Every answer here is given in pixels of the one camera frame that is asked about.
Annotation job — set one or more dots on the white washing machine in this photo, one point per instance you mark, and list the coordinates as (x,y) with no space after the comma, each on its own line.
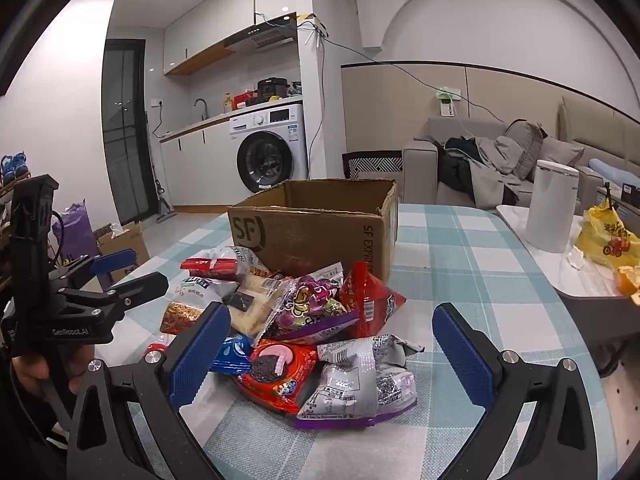
(270,146)

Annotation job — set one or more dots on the SF cardboard box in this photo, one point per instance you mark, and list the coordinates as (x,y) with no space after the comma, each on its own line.
(298,227)

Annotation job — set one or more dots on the small cardboard box on floor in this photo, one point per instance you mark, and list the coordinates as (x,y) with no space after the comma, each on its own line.
(115,238)

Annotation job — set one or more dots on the grey sofa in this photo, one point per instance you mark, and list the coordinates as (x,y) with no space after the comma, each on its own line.
(584,135)

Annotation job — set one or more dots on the white kitchen cabinet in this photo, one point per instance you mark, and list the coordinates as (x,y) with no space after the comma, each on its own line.
(200,168)

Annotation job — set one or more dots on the grey cushion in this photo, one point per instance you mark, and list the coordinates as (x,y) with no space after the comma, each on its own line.
(529,137)

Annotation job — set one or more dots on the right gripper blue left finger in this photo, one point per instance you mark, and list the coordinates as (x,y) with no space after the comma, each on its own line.
(192,353)

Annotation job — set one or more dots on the white cylindrical bin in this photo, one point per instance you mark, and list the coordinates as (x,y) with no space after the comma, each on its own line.
(551,210)

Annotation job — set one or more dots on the white noodle snack bag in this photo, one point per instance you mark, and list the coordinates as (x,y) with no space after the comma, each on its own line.
(191,297)

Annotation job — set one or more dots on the purple grape candy bag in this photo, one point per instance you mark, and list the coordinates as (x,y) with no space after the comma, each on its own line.
(309,310)

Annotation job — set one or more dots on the black patterned chair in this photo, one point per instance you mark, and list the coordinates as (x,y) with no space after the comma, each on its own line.
(376,164)

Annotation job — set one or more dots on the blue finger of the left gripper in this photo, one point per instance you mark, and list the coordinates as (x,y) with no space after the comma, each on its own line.
(133,293)
(106,264)

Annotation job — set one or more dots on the kitchen faucet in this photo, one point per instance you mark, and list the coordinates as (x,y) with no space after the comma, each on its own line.
(202,106)

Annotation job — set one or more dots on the red round cookie snack pack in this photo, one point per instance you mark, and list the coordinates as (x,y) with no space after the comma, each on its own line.
(278,373)

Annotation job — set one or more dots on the blue Oreo cookie pack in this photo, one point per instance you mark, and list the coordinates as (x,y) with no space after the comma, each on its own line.
(233,358)

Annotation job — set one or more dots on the range hood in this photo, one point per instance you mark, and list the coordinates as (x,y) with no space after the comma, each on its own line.
(264,36)

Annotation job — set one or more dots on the red chip bag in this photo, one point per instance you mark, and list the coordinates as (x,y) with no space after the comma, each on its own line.
(369,297)

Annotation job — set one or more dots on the black door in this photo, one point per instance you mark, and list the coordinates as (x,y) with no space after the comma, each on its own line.
(125,130)

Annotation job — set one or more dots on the silver purple snack bag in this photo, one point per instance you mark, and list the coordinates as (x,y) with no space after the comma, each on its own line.
(363,382)

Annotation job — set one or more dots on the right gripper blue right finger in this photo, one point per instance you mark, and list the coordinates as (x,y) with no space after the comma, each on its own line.
(469,352)

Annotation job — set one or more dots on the wall power strip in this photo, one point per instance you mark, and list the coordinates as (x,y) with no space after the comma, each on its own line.
(447,98)

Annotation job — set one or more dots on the yellow plastic bag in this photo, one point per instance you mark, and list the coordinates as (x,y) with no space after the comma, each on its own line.
(605,240)

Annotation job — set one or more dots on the clear cracker pack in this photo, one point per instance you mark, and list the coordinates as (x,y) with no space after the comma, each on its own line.
(252,302)

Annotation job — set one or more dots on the white side table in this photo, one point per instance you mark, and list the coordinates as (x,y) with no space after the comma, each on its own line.
(570,273)

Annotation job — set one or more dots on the person's left hand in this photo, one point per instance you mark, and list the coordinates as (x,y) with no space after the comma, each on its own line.
(33,371)

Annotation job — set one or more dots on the pile of clothes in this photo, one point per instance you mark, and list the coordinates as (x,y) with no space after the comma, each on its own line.
(480,168)

